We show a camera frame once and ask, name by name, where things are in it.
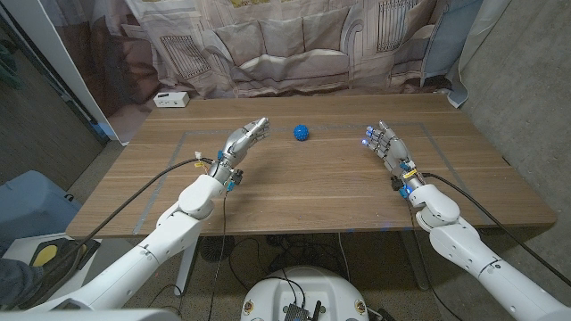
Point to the black floor device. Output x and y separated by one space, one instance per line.
383 315

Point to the black electronics on torso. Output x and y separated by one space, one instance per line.
296 312

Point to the white table leg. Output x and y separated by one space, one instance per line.
185 276

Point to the round black floor disc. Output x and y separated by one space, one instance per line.
216 249

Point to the grey table leg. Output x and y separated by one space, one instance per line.
415 263

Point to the white pillar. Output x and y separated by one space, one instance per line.
67 67

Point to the person's leg in jeans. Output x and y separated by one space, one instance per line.
18 281

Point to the blue-grey plastic bin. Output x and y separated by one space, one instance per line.
31 205

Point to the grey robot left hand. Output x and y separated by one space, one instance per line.
236 147

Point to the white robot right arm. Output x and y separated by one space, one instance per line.
468 249

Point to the printed sofa backdrop curtain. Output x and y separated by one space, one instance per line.
285 44

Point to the black pedal with yellow disc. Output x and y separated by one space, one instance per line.
46 255

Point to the dark shoe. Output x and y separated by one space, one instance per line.
55 278

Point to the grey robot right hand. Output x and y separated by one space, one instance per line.
394 151

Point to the white power strip box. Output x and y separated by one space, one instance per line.
171 99

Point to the blue spiky stress ball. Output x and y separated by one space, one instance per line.
301 133

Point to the white robot torso base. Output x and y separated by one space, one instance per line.
312 285

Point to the grey tape outline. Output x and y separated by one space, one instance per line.
348 126

